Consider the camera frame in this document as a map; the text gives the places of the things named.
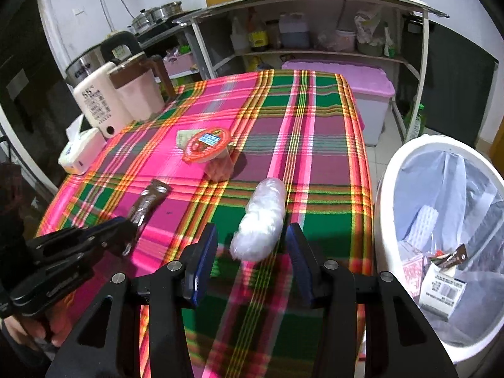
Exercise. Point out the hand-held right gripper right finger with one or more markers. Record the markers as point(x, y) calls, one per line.
point(300, 262)

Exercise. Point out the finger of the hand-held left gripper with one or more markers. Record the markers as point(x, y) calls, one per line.
point(51, 279)
point(90, 233)

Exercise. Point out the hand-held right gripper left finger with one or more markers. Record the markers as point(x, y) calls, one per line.
point(205, 260)

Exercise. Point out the clear plastic bag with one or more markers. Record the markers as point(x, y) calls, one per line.
point(262, 218)

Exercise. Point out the brown snack wrapper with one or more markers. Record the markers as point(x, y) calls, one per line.
point(147, 202)
point(451, 258)

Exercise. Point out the white trash bin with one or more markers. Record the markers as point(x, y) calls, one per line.
point(388, 212)

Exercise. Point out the strawberry milk carton pack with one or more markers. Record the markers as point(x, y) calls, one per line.
point(411, 271)

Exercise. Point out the white foam fruit net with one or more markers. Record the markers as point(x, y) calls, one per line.
point(424, 222)

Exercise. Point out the person's left hand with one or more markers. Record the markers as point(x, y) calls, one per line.
point(39, 332)

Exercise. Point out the yellow white tissue pack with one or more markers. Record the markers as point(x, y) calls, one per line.
point(80, 153)

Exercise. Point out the red lid jelly cup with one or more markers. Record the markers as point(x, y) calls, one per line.
point(206, 145)

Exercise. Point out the pink green plaid tablecloth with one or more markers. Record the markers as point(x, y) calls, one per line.
point(307, 138)

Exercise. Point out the steel rice cooker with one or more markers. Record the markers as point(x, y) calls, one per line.
point(88, 61)

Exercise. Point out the pink lid storage box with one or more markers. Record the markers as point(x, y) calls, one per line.
point(338, 86)

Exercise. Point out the green plastic bottle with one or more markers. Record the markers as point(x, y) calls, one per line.
point(417, 124)

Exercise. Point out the translucent bin liner bag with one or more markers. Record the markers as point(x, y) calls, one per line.
point(472, 204)

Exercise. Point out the stacked steel pots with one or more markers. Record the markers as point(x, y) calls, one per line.
point(157, 15)

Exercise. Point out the translucent plastic jug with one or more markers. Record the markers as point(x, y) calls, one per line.
point(294, 31)

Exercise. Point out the yellow label bottle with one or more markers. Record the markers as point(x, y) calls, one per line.
point(258, 33)

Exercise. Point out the metal shelf counter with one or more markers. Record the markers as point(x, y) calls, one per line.
point(315, 0)

